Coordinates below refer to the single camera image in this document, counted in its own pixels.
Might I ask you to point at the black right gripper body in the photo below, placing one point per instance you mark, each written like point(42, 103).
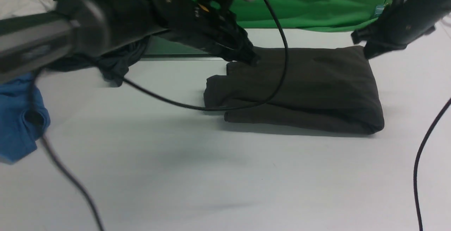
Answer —
point(377, 43)

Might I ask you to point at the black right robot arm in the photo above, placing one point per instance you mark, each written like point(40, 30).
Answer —
point(401, 23)

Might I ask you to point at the white crumpled garment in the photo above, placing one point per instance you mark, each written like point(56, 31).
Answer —
point(15, 8)

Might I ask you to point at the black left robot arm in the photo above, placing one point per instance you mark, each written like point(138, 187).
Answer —
point(95, 27)

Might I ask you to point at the blue t-shirt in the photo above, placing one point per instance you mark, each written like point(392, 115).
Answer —
point(23, 118)

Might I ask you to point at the gray long-sleeve top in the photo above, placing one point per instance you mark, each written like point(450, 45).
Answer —
point(325, 89)

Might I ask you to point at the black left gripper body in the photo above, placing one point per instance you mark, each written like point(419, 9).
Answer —
point(218, 34)

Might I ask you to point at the green backdrop cloth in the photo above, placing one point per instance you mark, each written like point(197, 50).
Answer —
point(303, 1)

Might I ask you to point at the dark gray crumpled garment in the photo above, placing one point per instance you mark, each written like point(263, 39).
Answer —
point(114, 64)

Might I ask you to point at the blue binder clip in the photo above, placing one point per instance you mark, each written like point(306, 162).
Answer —
point(378, 10)

